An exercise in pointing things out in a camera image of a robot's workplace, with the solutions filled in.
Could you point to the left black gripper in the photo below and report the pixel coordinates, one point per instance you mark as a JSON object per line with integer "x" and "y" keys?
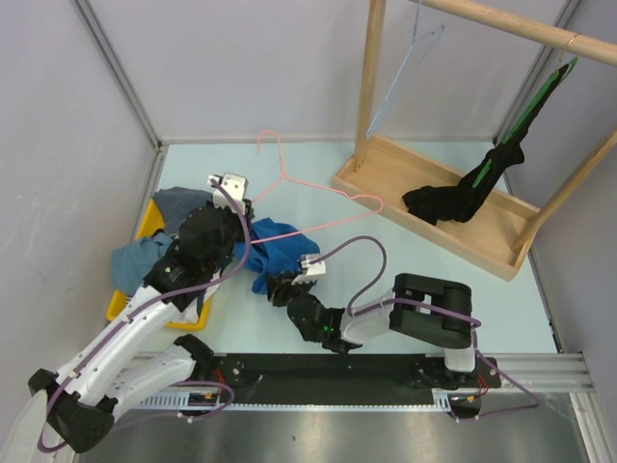
{"x": 237, "y": 217}

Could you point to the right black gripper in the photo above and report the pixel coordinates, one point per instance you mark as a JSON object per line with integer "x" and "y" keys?
{"x": 280, "y": 286}

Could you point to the blue tank top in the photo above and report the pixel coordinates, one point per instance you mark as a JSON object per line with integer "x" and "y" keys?
{"x": 271, "y": 258}

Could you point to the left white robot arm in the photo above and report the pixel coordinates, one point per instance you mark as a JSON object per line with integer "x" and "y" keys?
{"x": 88, "y": 394}

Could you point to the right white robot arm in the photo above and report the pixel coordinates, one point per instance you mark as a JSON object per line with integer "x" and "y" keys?
{"x": 434, "y": 311}

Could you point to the black garment on hanger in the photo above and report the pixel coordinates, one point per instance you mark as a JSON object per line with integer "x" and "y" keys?
{"x": 457, "y": 203}

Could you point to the green hanger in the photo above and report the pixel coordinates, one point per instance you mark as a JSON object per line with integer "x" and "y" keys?
{"x": 509, "y": 152}

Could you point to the grey-blue printed t-shirt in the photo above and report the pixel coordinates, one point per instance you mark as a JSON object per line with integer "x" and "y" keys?
{"x": 175, "y": 204}

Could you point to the yellow plastic basket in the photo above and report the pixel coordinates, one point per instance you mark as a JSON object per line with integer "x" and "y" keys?
{"x": 151, "y": 222}

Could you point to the white garment with stripes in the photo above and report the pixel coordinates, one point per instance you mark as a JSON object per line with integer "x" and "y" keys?
{"x": 195, "y": 315}

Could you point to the light teal garment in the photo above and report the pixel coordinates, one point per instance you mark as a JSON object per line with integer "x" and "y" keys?
{"x": 130, "y": 263}

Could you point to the wooden clothes rack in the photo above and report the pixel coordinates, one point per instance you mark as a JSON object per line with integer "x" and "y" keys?
{"x": 497, "y": 239}

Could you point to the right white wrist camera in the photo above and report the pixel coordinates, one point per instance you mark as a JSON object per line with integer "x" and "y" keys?
{"x": 312, "y": 268}

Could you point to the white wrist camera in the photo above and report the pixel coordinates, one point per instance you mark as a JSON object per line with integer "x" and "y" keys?
{"x": 312, "y": 268}
{"x": 228, "y": 188}

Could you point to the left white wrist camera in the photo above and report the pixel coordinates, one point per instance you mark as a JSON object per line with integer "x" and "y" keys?
{"x": 228, "y": 188}

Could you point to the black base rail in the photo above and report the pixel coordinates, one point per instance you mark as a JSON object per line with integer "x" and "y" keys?
{"x": 342, "y": 380}

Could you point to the aluminium frame post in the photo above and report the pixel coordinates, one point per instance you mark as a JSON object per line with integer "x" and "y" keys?
{"x": 104, "y": 46}

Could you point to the light blue wire hanger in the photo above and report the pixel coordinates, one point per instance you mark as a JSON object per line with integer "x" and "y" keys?
{"x": 421, "y": 45}

